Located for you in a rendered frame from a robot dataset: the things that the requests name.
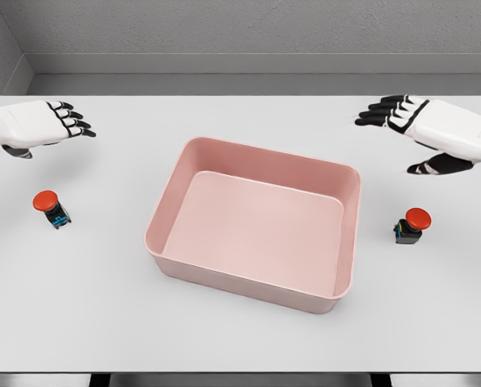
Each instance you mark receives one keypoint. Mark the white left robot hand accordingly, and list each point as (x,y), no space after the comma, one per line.
(30,123)

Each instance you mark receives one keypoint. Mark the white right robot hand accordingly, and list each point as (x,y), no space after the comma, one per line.
(434,129)

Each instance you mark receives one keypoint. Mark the pink rectangular plastic basket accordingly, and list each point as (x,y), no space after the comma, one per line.
(256,225)

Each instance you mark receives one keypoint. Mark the red button switch blue terminals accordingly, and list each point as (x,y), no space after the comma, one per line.
(48,205)

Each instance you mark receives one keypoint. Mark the red button switch yellow terminals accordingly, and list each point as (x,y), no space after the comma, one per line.
(413,225)

